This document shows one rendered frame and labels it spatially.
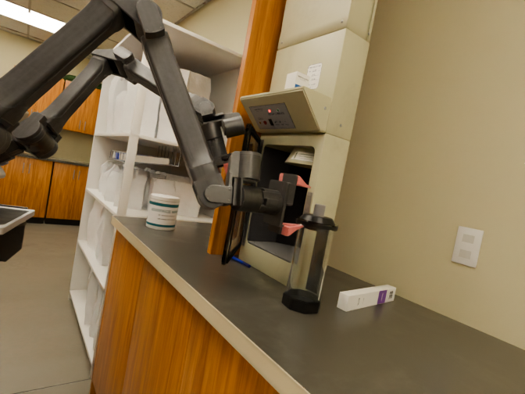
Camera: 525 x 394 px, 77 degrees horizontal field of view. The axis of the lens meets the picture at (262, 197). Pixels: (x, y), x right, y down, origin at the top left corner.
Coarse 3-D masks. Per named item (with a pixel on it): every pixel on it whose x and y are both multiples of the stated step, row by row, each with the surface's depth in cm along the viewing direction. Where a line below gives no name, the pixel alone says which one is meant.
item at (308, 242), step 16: (320, 224) 79; (336, 224) 85; (304, 240) 82; (320, 240) 80; (304, 256) 81; (320, 256) 81; (304, 272) 81; (320, 272) 82; (288, 288) 84; (304, 288) 81; (320, 288) 83
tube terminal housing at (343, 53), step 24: (288, 48) 113; (312, 48) 103; (336, 48) 95; (360, 48) 98; (288, 72) 112; (336, 72) 94; (360, 72) 99; (336, 96) 95; (336, 120) 96; (264, 144) 118; (288, 144) 107; (312, 144) 98; (336, 144) 98; (312, 168) 97; (336, 168) 99; (336, 192) 101; (264, 264) 110; (288, 264) 101
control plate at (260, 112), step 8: (272, 104) 101; (280, 104) 98; (256, 112) 110; (264, 112) 107; (272, 112) 104; (280, 112) 101; (288, 112) 98; (256, 120) 114; (272, 120) 107; (288, 120) 100; (264, 128) 113; (272, 128) 110; (280, 128) 106; (288, 128) 103
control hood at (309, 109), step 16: (256, 96) 105; (272, 96) 99; (288, 96) 93; (304, 96) 89; (320, 96) 91; (304, 112) 93; (320, 112) 92; (256, 128) 117; (304, 128) 98; (320, 128) 93
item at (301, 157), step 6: (294, 150) 110; (300, 150) 107; (306, 150) 106; (312, 150) 105; (288, 156) 111; (294, 156) 107; (300, 156) 106; (306, 156) 105; (312, 156) 104; (288, 162) 108; (294, 162) 106; (300, 162) 105; (306, 162) 104; (312, 162) 104
